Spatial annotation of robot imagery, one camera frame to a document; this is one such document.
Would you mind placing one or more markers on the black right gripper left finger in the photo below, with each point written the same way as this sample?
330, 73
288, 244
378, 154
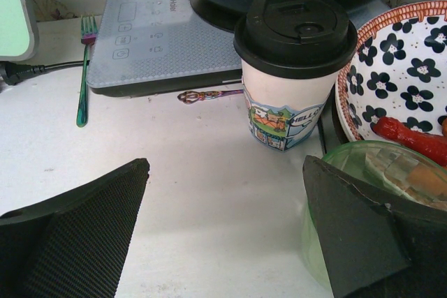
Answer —
74, 244

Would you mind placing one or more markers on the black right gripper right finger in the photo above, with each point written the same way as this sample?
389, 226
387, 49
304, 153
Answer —
374, 243

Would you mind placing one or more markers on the green glass cup right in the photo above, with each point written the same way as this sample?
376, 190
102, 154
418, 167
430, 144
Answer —
390, 167

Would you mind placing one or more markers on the carrot pieces on plate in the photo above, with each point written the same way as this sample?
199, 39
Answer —
431, 146

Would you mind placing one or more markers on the blue floral plate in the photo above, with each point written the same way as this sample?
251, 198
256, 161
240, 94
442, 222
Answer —
398, 71

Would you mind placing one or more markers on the iridescent green fork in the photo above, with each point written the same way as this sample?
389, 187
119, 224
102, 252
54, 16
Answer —
89, 31

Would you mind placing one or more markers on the grey induction cooker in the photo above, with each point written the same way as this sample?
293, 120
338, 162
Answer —
148, 47

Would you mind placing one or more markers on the black lid seasoning jar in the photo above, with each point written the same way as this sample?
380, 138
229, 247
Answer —
291, 53

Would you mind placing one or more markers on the iridescent ornate spoon handle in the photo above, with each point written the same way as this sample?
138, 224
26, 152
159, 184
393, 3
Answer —
190, 97

